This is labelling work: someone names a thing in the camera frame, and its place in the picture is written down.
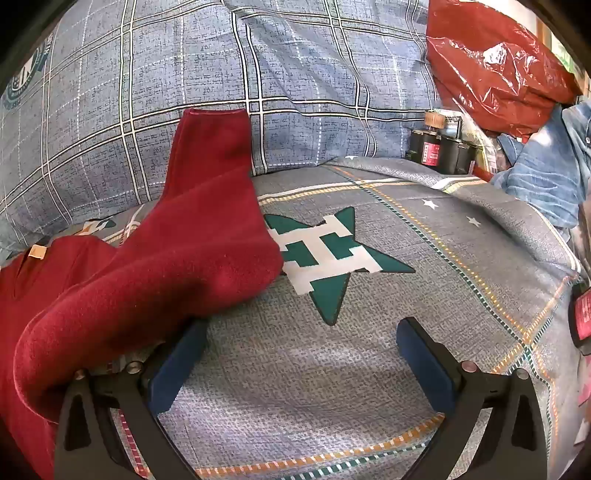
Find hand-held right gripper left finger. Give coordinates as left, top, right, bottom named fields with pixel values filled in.
left=54, top=318, right=209, bottom=480

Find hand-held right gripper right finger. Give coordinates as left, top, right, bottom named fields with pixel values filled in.
left=396, top=316, right=548, bottom=480

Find red knit sweater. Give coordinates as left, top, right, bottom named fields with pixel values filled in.
left=0, top=107, right=284, bottom=480

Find grey star-print bedsheet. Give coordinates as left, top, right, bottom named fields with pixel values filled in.
left=0, top=154, right=585, bottom=480

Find black and red object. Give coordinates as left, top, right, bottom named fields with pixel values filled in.
left=570, top=281, right=591, bottom=356

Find dark bottle with red label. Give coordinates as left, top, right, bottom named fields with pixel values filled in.
left=406, top=129, right=443, bottom=169

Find blue denim garment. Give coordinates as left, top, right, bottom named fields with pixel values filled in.
left=492, top=99, right=591, bottom=229

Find dark jars with red label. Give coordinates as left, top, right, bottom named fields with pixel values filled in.
left=443, top=110, right=502, bottom=172

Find red plastic bag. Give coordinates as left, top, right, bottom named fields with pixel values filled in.
left=425, top=0, right=583, bottom=139

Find blue plaid pillow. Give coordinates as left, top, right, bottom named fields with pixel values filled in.
left=0, top=0, right=444, bottom=259

